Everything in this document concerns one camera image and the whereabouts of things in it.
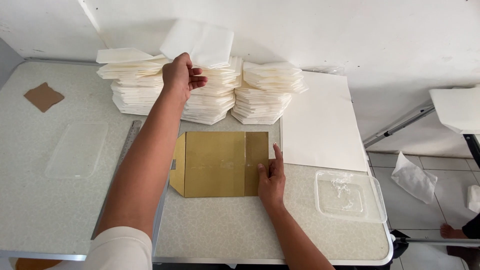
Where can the person's right hand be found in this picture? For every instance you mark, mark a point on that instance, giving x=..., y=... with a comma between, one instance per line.
x=270, y=185

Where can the person's left hand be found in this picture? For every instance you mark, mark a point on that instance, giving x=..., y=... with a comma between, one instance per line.
x=176, y=77

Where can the white paper bag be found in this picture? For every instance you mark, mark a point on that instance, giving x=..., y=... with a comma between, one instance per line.
x=204, y=41

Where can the gold cardboard template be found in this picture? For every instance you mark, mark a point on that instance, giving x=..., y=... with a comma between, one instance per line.
x=215, y=163

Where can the stack of white paper bags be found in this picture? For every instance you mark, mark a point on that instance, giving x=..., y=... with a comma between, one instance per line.
x=266, y=95
x=133, y=84
x=212, y=99

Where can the metal ruler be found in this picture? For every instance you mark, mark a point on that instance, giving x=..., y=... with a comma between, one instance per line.
x=129, y=140

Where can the clear plastic container with glue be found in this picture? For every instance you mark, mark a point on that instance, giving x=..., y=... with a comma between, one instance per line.
x=350, y=197

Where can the large white paper sheet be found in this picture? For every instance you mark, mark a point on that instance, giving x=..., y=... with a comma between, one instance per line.
x=322, y=120

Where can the clear plastic lid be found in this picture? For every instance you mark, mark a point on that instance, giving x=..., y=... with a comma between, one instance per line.
x=77, y=150

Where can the brown cardboard piece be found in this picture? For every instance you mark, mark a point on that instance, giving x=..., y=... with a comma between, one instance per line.
x=44, y=96

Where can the black table leg joint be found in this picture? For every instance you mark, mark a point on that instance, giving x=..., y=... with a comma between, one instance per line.
x=400, y=242

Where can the crumpled white paper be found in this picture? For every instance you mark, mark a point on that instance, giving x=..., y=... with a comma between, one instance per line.
x=474, y=198
x=412, y=178

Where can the grey metal table bar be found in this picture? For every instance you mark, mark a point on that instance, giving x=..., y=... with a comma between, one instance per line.
x=401, y=125

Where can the person's white sleeve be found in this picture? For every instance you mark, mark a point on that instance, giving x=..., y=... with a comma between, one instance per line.
x=118, y=249

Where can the white side table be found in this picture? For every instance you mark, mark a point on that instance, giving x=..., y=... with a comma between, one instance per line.
x=455, y=108

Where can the orange-brown seat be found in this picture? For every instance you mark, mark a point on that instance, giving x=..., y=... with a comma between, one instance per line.
x=35, y=264

